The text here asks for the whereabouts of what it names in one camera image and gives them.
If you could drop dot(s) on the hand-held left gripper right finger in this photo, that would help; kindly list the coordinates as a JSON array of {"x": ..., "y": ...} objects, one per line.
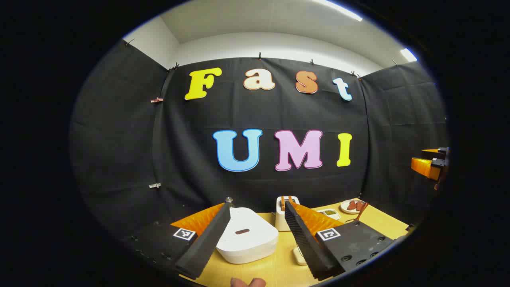
[{"x": 308, "y": 247}]

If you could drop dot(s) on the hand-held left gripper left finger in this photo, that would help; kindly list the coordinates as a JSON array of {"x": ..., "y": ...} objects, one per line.
[{"x": 203, "y": 243}]

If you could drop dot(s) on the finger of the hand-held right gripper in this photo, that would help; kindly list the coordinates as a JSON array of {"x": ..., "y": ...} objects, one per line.
[
  {"x": 425, "y": 167},
  {"x": 432, "y": 152}
]

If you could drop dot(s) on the white rice cooker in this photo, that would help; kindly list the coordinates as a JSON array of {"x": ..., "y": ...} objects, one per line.
[{"x": 255, "y": 239}]

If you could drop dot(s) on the brown wooden spoon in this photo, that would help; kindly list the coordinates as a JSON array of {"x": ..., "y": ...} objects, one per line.
[{"x": 361, "y": 213}]

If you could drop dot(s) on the white toaster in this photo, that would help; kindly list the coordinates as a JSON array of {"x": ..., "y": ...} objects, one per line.
[{"x": 281, "y": 223}]

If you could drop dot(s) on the white divided bean dish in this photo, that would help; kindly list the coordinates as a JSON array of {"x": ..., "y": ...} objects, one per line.
[{"x": 330, "y": 213}]

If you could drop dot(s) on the white round plate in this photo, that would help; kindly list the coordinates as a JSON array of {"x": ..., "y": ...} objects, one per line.
[{"x": 345, "y": 208}]

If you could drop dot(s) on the red meat piece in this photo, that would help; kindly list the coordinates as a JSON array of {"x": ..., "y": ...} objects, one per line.
[
  {"x": 359, "y": 205},
  {"x": 351, "y": 205}
]

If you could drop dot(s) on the small ceiling light panel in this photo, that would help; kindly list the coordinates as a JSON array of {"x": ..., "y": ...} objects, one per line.
[{"x": 408, "y": 54}]

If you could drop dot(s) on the black backdrop cloth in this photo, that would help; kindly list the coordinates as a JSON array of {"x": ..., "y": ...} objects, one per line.
[{"x": 279, "y": 111}]

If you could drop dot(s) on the pink cloth clip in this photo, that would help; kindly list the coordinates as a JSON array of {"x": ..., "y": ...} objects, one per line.
[{"x": 156, "y": 99}]

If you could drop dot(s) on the long ceiling light strip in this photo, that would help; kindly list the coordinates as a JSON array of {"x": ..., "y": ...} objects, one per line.
[{"x": 342, "y": 10}]

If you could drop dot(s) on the row of black clips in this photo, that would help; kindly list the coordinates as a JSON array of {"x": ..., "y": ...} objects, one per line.
[{"x": 259, "y": 56}]

